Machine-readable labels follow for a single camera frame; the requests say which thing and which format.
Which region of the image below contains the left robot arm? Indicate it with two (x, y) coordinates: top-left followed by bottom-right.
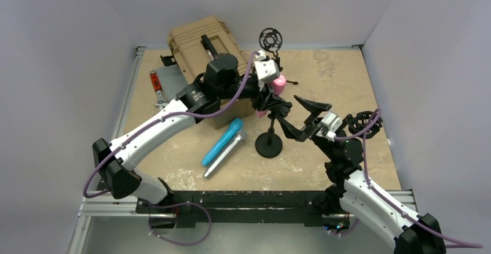
(91, 50), (289, 213)

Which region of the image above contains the black round-base shock-mount stand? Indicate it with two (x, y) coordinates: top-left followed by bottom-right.
(343, 111), (383, 139)

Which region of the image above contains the grey silver microphone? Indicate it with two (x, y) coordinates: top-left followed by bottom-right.
(203, 130), (248, 179)

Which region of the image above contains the red adjustable wrench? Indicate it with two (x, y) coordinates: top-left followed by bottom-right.
(149, 70), (166, 111)

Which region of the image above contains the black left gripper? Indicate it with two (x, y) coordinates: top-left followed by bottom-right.
(218, 78), (285, 110)

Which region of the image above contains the tan plastic toolbox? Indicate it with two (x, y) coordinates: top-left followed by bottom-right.
(162, 16), (255, 128)

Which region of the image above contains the black tripod microphone stand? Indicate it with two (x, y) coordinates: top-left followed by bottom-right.
(258, 27), (283, 72)

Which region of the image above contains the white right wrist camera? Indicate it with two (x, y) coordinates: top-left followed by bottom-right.
(320, 112), (342, 141)

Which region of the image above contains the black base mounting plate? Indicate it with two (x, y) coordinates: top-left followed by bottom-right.
(135, 190), (356, 231)

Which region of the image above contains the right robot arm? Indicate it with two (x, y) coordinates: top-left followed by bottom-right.
(278, 95), (447, 253)

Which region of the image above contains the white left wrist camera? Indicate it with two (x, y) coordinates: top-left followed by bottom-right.
(254, 50), (280, 91)

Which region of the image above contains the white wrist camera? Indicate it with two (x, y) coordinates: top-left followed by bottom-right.
(320, 112), (342, 141)
(254, 50), (280, 91)

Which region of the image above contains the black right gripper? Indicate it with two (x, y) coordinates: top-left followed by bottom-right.
(276, 95), (337, 161)

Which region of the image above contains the blue microphone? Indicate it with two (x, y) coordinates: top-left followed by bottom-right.
(201, 118), (244, 167)

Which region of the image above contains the aluminium frame rail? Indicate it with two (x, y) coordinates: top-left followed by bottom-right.
(77, 190), (417, 217)

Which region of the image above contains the black round-base clip stand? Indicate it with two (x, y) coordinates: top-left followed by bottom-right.
(255, 112), (283, 159)

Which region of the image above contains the pink microphone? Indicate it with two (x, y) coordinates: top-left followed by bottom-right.
(256, 74), (287, 118)

